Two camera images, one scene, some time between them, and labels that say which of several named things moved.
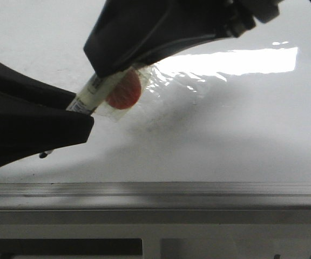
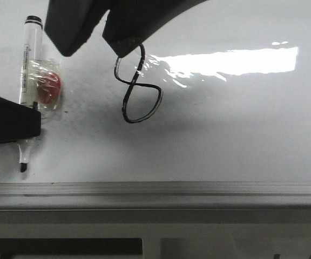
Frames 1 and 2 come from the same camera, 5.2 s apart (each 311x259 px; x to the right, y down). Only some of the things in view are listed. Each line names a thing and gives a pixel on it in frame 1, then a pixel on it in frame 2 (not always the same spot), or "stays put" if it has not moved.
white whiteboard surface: x=252 y=108 stays put
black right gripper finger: x=24 y=115 → x=71 y=23
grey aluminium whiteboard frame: x=225 y=196 stays put
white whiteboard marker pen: x=93 y=93 → x=30 y=85
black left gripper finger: x=127 y=32 → x=129 y=22
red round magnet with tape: x=126 y=93 → x=44 y=83
